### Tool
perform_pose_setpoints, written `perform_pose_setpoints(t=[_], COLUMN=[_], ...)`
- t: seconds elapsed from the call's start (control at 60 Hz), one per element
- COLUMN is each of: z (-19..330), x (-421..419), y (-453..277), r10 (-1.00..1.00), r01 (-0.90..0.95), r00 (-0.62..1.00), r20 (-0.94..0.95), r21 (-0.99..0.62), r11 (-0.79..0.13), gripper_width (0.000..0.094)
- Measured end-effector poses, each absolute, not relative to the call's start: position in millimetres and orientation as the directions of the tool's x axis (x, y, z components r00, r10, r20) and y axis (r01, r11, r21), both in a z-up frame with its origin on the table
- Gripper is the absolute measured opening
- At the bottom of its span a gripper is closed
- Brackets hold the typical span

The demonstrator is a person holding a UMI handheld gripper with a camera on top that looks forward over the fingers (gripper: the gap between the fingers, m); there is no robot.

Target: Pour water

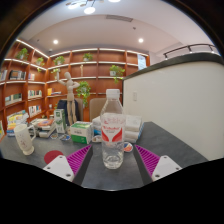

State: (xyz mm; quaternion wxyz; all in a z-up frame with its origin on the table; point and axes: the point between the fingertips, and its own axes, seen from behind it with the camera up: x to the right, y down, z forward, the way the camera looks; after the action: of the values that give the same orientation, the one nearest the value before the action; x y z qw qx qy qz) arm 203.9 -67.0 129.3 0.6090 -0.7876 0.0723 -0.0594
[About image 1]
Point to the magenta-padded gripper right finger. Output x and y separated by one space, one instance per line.
166 166

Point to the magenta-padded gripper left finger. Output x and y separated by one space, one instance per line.
56 165

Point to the clear plastic water bottle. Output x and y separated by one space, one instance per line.
112 133

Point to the flat round red coaster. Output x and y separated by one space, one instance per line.
52 156

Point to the small round badge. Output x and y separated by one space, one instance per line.
96 139
65 137
53 135

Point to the stack of colourful books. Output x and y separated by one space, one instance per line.
43 128

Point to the green-white small box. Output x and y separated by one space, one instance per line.
80 132

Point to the cream printed mug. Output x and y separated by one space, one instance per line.
24 138

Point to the orange-blue small badge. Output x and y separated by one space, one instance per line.
128 146

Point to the tall green-white carton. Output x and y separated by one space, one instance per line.
60 120

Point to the dark chair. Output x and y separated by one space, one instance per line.
76 111

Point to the white partition with dark top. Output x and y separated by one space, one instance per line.
180 106

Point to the beige chair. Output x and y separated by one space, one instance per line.
96 108

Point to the wooden artist mannequin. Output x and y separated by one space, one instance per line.
70 90

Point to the wooden shelf unit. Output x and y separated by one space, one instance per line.
100 70

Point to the dark metal railing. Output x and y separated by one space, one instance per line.
190 47

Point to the recessed ceiling spotlight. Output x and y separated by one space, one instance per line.
141 40
55 42

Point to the ceiling air vent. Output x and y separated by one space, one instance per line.
119 18

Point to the branched ceiling lamp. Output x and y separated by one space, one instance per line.
87 7

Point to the white wall switch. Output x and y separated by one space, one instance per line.
135 96

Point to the white wall poster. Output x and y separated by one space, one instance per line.
142 62

